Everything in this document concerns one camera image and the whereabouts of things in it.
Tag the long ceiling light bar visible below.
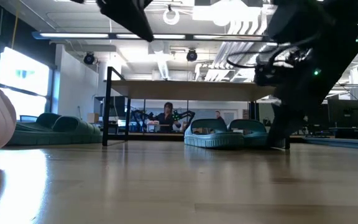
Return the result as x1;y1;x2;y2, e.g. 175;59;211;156
32;30;272;44

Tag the black computer monitor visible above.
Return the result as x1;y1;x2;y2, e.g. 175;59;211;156
327;98;358;129

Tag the bright window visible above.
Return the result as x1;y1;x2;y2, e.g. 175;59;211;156
0;46;51;97

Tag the person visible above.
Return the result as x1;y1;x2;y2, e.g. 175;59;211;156
214;110;227;125
153;101;183;134

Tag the dark green rubber slide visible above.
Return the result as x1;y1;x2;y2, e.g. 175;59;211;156
16;112;63;133
7;115;104;147

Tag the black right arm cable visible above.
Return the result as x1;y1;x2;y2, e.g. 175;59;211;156
226;43;291;70

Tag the wooden shelf black metal frame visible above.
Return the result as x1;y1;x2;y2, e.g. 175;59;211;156
101;65;292;151

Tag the black ceiling spotlight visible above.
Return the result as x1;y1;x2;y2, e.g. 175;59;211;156
83;52;96;66
186;49;198;63

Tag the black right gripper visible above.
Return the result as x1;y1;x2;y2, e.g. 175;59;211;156
267;27;358;149

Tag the white ring ceiling fixture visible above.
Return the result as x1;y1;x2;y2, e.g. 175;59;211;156
162;6;181;26

